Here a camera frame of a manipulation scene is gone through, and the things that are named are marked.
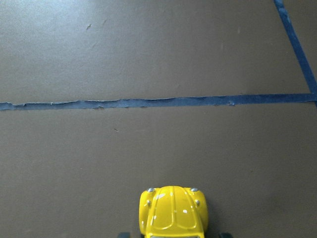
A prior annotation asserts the yellow beetle toy car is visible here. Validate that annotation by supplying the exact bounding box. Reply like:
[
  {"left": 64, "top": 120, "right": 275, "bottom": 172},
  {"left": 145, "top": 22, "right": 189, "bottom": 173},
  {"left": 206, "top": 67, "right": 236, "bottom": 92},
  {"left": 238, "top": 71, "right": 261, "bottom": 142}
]
[{"left": 117, "top": 185, "right": 231, "bottom": 238}]

